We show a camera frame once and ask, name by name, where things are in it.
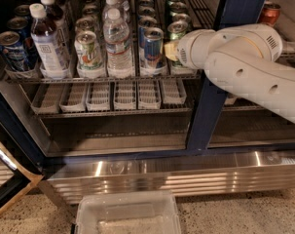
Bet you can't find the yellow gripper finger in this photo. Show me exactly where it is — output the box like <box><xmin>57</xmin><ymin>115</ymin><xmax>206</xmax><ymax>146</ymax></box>
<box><xmin>164</xmin><ymin>40</ymin><xmax>179</xmax><ymax>61</ymax></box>

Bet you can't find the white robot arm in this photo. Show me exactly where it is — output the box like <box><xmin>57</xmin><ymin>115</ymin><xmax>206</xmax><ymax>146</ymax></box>
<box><xmin>165</xmin><ymin>23</ymin><xmax>295</xmax><ymax>124</ymax></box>

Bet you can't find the front blue energy drink can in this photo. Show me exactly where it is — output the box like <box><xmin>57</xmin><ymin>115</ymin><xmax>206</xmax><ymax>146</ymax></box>
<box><xmin>144</xmin><ymin>27</ymin><xmax>164</xmax><ymax>68</ymax></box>

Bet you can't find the blue energy drink can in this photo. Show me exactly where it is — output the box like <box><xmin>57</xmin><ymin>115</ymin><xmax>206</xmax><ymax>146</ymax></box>
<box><xmin>138</xmin><ymin>17</ymin><xmax>158</xmax><ymax>48</ymax></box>
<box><xmin>144</xmin><ymin>27</ymin><xmax>164</xmax><ymax>68</ymax></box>

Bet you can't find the front white green soda can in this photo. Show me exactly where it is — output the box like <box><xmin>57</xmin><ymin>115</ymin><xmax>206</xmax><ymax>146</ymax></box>
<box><xmin>74</xmin><ymin>30</ymin><xmax>103</xmax><ymax>70</ymax></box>

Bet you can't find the white green soda can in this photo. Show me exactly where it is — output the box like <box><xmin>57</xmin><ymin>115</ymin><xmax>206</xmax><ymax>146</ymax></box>
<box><xmin>75</xmin><ymin>17</ymin><xmax>95</xmax><ymax>33</ymax></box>
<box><xmin>74</xmin><ymin>30</ymin><xmax>103</xmax><ymax>70</ymax></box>

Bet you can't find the red cola can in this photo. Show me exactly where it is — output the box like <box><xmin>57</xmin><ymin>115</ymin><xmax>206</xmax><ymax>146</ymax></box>
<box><xmin>258</xmin><ymin>3</ymin><xmax>280</xmax><ymax>26</ymax></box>

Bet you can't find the steel fridge base grille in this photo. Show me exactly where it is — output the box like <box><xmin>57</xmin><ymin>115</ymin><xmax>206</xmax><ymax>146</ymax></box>
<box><xmin>46</xmin><ymin>150</ymin><xmax>295</xmax><ymax>205</ymax></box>

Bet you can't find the blue pepsi can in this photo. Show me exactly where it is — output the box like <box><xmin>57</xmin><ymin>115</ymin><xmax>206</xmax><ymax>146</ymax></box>
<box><xmin>7</xmin><ymin>17</ymin><xmax>38</xmax><ymax>63</ymax></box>
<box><xmin>0</xmin><ymin>31</ymin><xmax>30</xmax><ymax>72</ymax></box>

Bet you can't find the front blue pepsi can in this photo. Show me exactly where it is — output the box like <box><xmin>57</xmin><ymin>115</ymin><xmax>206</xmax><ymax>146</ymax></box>
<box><xmin>0</xmin><ymin>31</ymin><xmax>30</xmax><ymax>72</ymax></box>

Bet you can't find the open fridge glass door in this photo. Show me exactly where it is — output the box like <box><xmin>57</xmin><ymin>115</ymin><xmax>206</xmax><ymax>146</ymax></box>
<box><xmin>0</xmin><ymin>140</ymin><xmax>43</xmax><ymax>216</ymax></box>

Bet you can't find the front clear water bottle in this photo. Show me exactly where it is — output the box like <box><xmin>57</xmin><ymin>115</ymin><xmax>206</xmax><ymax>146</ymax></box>
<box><xmin>103</xmin><ymin>8</ymin><xmax>133</xmax><ymax>78</ymax></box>

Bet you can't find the clear water bottle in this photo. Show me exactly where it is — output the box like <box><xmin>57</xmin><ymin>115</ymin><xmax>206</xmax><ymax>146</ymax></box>
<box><xmin>103</xmin><ymin>8</ymin><xmax>133</xmax><ymax>78</ymax></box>
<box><xmin>102</xmin><ymin>0</ymin><xmax>124</xmax><ymax>20</ymax></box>

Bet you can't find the dark drink bottle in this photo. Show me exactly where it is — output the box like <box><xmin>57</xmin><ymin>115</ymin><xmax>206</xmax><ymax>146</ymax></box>
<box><xmin>29</xmin><ymin>3</ymin><xmax>68</xmax><ymax>71</ymax></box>
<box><xmin>41</xmin><ymin>0</ymin><xmax>69</xmax><ymax>47</ymax></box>

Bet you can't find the front dark drink bottle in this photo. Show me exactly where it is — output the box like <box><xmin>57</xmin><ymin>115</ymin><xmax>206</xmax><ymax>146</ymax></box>
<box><xmin>29</xmin><ymin>3</ymin><xmax>68</xmax><ymax>71</ymax></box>

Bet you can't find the clear plastic bin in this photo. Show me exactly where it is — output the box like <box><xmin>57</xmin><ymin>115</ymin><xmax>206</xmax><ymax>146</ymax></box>
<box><xmin>74</xmin><ymin>190</ymin><xmax>182</xmax><ymax>234</ymax></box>

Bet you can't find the lower wire shelf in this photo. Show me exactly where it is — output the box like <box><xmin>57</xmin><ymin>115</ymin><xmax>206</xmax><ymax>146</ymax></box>
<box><xmin>29</xmin><ymin>78</ymin><xmax>268</xmax><ymax>119</ymax></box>

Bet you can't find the wire shelf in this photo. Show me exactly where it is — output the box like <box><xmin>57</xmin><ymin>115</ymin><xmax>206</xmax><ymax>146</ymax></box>
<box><xmin>29</xmin><ymin>78</ymin><xmax>268</xmax><ymax>119</ymax></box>
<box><xmin>5</xmin><ymin>0</ymin><xmax>216</xmax><ymax>84</ymax></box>

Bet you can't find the blue fridge door frame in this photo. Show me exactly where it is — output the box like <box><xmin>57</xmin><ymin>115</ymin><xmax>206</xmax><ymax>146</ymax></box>
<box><xmin>187</xmin><ymin>0</ymin><xmax>265</xmax><ymax>151</ymax></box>

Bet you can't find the top wire shelf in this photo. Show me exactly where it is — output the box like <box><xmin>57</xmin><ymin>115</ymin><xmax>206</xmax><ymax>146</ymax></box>
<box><xmin>5</xmin><ymin>0</ymin><xmax>216</xmax><ymax>84</ymax></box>

